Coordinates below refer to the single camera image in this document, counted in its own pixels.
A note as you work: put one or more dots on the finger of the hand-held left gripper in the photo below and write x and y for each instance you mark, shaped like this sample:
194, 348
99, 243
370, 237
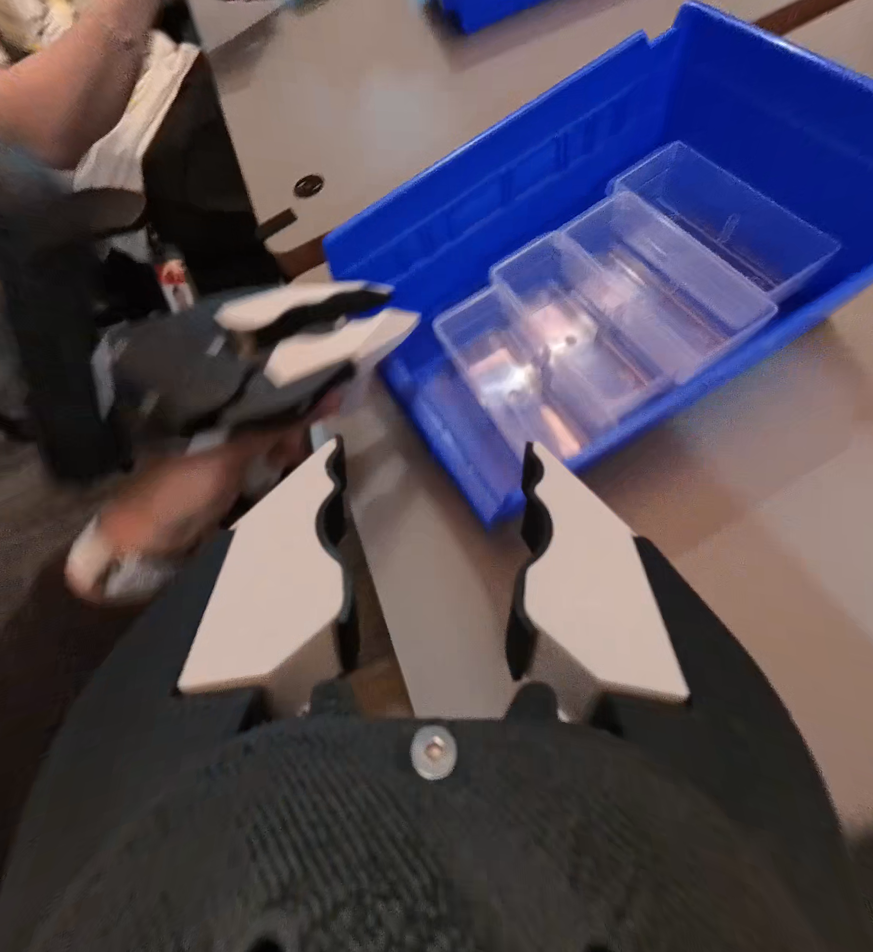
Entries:
288, 309
332, 349

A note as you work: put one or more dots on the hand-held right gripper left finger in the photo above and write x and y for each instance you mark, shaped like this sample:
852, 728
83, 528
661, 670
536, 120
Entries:
265, 595

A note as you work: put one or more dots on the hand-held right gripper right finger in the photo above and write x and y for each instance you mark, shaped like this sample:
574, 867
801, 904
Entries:
607, 610

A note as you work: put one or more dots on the clear plastic drawer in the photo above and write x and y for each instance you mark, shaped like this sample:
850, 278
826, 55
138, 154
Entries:
674, 286
555, 320
734, 216
474, 349

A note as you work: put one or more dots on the blue plastic bin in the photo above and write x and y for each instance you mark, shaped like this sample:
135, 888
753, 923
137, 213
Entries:
741, 89

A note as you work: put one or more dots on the person's left hand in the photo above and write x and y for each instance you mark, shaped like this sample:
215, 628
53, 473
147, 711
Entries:
183, 498

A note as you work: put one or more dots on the red white badge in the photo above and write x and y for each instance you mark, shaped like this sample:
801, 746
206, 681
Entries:
176, 281

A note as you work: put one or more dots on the person's black garment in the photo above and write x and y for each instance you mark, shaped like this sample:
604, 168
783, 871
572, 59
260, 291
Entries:
198, 186

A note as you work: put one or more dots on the person's white shirt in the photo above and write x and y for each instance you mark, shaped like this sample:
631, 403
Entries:
146, 111

